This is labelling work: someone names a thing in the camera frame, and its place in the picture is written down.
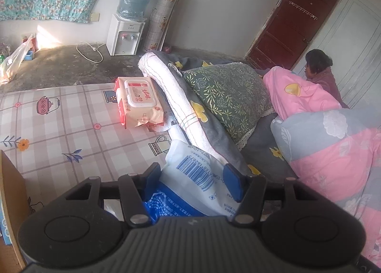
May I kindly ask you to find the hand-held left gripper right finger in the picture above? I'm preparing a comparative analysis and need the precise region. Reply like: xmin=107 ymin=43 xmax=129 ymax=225
xmin=223 ymin=163 xmax=322 ymax=227

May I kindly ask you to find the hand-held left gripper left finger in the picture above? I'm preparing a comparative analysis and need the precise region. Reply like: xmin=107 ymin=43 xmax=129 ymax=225
xmin=64 ymin=162 xmax=162 ymax=228

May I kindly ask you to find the blue and white plastic packet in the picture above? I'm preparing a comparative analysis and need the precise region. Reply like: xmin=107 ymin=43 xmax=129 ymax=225
xmin=142 ymin=139 xmax=248 ymax=226

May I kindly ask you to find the brown cardboard box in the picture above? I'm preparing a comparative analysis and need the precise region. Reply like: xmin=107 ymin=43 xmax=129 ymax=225
xmin=0 ymin=150 xmax=31 ymax=267

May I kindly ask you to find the grey blanket white terry underside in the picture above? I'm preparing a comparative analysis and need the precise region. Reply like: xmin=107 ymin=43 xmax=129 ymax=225
xmin=138 ymin=51 xmax=299 ymax=185

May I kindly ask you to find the wet wipes pack white lid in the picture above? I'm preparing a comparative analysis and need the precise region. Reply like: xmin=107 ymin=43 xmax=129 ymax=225
xmin=115 ymin=78 xmax=165 ymax=128

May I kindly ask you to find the green leaf print pillow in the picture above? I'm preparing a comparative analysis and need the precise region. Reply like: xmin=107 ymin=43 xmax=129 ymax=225
xmin=181 ymin=63 xmax=276 ymax=150

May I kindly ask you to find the grey and pink floral quilt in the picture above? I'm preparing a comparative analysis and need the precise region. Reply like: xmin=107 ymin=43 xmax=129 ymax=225
xmin=270 ymin=108 xmax=381 ymax=268

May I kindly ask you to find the plaid printed bed sheet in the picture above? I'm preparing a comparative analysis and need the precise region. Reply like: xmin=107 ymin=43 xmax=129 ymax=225
xmin=0 ymin=81 xmax=192 ymax=202

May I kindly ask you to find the white water dispenser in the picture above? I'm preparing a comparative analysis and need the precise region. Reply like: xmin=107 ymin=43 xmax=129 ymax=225
xmin=106 ymin=13 xmax=147 ymax=57

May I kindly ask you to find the rolled floral mat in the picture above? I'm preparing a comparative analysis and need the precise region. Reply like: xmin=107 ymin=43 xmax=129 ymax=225
xmin=144 ymin=0 xmax=185 ymax=52

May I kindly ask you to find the dark red door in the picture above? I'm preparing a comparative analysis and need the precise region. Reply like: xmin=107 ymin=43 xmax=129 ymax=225
xmin=246 ymin=0 xmax=342 ymax=71

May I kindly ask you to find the clear plastic bag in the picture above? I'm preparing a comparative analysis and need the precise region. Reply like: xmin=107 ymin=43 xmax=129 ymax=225
xmin=0 ymin=34 xmax=34 ymax=83

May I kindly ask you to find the white hook rack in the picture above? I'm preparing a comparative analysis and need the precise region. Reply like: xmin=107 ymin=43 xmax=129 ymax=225
xmin=288 ymin=1 xmax=319 ymax=21

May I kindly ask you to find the white panel door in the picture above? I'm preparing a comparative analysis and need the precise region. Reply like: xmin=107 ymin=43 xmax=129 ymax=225
xmin=310 ymin=0 xmax=381 ymax=130

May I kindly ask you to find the white power cable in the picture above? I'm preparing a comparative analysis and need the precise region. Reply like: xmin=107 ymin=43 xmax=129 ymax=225
xmin=76 ymin=41 xmax=104 ymax=64

